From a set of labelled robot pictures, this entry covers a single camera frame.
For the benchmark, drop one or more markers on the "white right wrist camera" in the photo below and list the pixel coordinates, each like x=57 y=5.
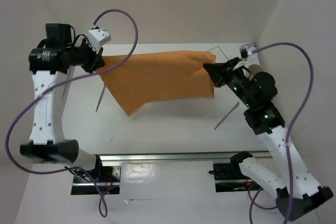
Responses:
x=247 y=52

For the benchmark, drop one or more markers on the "square white plate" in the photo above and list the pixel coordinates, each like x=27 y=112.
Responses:
x=220 y=56

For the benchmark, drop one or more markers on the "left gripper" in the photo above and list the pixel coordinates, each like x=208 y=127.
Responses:
x=96 y=61

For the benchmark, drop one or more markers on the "beige paper cup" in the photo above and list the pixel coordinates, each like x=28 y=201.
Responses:
x=254 y=69

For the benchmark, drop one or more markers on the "silver fork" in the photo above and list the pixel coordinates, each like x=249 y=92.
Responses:
x=100 y=98

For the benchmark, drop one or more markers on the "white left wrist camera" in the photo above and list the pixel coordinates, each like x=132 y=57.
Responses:
x=98 y=37

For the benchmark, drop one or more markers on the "aluminium table edge rail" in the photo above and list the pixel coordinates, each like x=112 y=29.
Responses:
x=165 y=157

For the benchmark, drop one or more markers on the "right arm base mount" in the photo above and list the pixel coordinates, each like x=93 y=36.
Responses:
x=227 y=180

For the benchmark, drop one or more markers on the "orange cloth placemat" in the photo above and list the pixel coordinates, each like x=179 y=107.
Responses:
x=162 y=76

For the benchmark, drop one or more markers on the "silver knife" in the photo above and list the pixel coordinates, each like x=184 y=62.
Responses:
x=227 y=115

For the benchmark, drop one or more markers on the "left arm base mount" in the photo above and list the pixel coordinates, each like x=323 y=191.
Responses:
x=107 y=180

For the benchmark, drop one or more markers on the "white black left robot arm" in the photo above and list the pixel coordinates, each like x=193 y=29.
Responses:
x=50 y=63

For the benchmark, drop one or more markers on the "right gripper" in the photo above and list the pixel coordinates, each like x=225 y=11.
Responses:
x=219 y=72

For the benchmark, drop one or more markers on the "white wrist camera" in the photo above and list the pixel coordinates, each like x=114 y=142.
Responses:
x=247 y=52
x=98 y=37

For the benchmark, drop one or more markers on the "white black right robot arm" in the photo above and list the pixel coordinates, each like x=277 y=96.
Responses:
x=295 y=190

